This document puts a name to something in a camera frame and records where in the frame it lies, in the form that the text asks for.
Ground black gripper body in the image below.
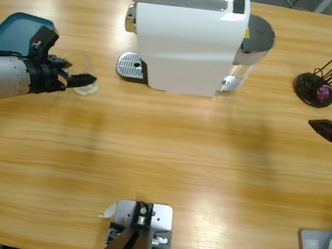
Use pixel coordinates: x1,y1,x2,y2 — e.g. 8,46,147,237
21,60,70,99

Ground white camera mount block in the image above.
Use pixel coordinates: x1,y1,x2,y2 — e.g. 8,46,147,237
104,197,177,249

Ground dark camera post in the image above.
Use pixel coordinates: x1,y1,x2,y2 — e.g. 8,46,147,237
92,195,156,249

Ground white capsule coffee machine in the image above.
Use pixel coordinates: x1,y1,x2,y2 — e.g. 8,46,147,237
114,0,254,104

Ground white paper tab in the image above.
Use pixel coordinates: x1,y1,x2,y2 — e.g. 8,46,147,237
97,201,118,220

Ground metal drip tray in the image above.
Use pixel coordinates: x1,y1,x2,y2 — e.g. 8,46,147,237
115,50,152,85

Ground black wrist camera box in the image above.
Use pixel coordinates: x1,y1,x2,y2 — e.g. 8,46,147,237
26,24,60,65

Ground purple coffee capsule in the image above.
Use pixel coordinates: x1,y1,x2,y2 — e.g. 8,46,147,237
315,85,331,101

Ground clear water tank dark lid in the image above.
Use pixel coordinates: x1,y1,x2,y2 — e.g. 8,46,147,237
228,12,279,99

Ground clear drinking glass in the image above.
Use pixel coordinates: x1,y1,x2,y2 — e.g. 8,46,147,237
60,48,104,99

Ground teal plastic tray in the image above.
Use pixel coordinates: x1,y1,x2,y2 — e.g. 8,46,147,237
0,10,58,67

